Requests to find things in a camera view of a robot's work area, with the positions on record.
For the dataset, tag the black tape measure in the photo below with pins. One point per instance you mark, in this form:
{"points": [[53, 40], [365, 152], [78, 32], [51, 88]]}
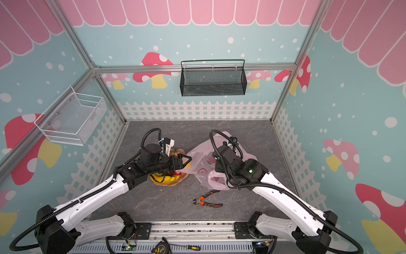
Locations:
{"points": [[162, 247]]}

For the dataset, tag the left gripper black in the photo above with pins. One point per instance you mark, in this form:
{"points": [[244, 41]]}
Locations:
{"points": [[174, 166]]}

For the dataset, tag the pink plastic bag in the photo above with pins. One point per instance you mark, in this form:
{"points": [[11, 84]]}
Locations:
{"points": [[203, 164]]}

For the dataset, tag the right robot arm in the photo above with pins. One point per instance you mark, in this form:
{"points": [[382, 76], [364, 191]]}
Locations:
{"points": [[308, 227]]}

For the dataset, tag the yellow black screwdriver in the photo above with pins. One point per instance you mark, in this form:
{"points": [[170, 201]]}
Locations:
{"points": [[189, 247]]}

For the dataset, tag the white wire wall basket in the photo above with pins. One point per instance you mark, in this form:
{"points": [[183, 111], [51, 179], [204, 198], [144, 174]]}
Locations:
{"points": [[72, 119]]}

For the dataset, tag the black mesh wall basket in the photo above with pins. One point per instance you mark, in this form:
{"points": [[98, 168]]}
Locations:
{"points": [[224, 77]]}

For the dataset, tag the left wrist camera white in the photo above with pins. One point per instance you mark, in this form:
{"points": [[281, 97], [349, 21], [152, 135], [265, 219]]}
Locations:
{"points": [[166, 145]]}

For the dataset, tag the yellow banana bunch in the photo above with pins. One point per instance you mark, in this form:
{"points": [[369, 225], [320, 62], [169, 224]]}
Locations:
{"points": [[164, 180]]}

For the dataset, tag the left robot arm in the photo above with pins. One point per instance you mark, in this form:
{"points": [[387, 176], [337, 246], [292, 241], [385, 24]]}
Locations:
{"points": [[58, 230]]}

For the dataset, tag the pink fruit plate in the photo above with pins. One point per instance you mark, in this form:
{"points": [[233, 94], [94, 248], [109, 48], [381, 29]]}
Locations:
{"points": [[182, 175]]}

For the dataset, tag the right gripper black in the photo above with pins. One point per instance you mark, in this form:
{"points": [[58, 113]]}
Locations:
{"points": [[219, 155]]}

